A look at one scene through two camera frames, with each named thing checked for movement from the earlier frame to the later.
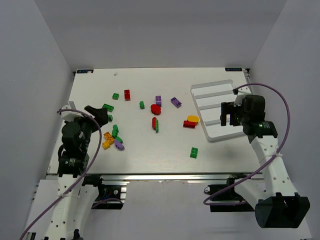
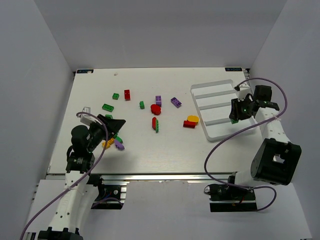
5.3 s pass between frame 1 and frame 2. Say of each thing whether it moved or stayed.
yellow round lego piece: stayed
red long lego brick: stayed
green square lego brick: moved
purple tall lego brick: stayed
